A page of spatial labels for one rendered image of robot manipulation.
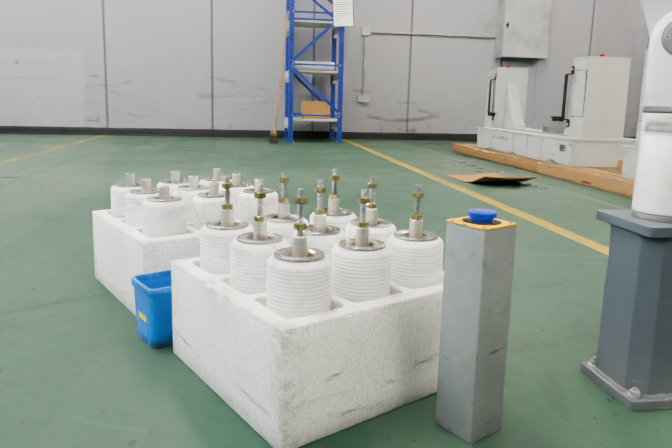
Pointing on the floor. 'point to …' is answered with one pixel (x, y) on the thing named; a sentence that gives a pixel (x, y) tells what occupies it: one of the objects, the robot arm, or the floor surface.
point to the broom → (279, 87)
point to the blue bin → (154, 308)
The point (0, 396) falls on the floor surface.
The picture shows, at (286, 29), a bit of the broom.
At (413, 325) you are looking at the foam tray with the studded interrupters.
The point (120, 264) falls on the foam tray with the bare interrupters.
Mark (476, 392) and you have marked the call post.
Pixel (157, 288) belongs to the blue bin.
